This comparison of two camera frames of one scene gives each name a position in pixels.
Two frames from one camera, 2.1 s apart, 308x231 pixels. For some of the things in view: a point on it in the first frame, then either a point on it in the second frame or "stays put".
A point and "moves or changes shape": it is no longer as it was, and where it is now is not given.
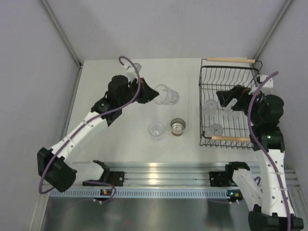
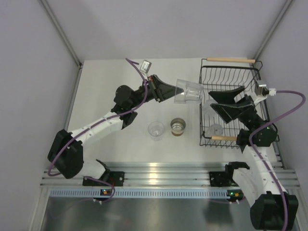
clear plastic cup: x=214 y=129 stays put
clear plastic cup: x=210 y=108 stays put
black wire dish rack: x=224 y=127 stays put
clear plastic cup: x=166 y=96 moves or changes shape
